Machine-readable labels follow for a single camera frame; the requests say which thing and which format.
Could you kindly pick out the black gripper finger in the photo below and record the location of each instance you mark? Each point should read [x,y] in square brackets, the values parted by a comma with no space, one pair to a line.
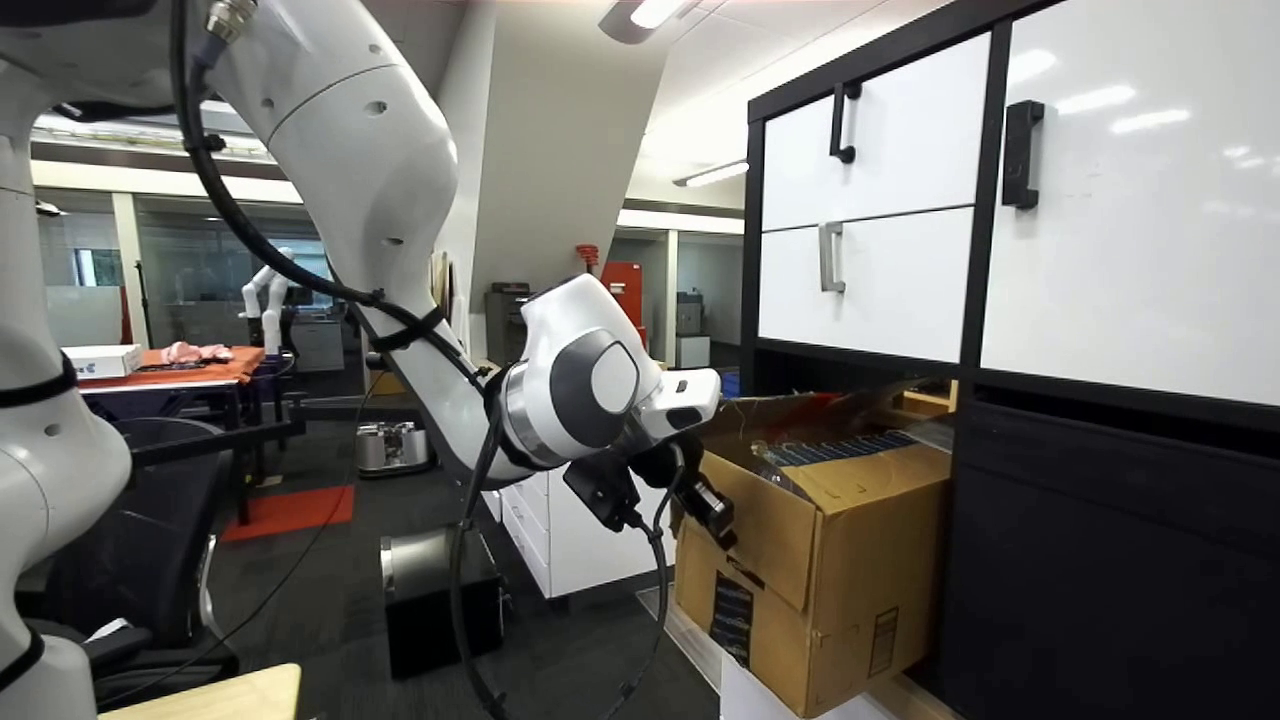
[692,514]
[720,519]

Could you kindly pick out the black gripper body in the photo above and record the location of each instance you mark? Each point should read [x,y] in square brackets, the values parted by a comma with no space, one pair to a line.
[662,464]

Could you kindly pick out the brown cardboard box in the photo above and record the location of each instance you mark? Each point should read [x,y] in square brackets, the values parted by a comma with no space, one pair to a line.
[853,561]

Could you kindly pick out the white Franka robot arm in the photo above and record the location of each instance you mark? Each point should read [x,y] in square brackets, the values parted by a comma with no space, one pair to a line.
[347,147]

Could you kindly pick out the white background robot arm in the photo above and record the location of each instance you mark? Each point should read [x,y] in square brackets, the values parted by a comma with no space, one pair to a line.
[268,303]

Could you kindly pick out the black box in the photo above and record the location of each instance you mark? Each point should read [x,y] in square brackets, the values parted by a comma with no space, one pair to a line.
[421,612]

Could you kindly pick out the large white cabinet door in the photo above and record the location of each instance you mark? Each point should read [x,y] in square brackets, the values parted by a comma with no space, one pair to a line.
[1144,227]

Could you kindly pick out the flat white box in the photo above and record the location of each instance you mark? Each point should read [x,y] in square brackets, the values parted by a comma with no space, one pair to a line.
[106,360]

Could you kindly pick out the white counter with wood top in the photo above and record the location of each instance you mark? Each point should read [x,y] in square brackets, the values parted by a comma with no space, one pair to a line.
[560,545]

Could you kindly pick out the red machine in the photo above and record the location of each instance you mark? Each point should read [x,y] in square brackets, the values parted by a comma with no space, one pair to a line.
[624,290]

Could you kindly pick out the silver bin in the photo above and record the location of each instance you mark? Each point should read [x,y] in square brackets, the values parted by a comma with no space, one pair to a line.
[390,446]

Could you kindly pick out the red floor mat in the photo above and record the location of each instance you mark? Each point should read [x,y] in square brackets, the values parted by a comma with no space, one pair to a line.
[290,514]

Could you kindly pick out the ceiling light panel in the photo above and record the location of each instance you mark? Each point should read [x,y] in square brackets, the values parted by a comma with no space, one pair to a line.
[650,15]

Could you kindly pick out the pink items on table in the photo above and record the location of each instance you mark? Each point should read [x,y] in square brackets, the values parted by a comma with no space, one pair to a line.
[186,353]

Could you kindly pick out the light wooden table corner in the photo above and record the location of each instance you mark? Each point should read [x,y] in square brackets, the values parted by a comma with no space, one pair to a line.
[225,697]

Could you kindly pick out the orange top table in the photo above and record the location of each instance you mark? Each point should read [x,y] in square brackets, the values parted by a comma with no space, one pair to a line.
[173,375]

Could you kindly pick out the black office chair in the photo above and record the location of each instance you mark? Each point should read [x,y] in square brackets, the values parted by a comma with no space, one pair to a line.
[155,534]

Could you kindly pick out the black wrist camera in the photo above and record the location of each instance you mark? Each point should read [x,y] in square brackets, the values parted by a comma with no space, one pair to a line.
[600,490]

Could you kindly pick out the black cabinet frame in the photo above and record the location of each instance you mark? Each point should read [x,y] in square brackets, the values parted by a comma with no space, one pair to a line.
[1106,561]

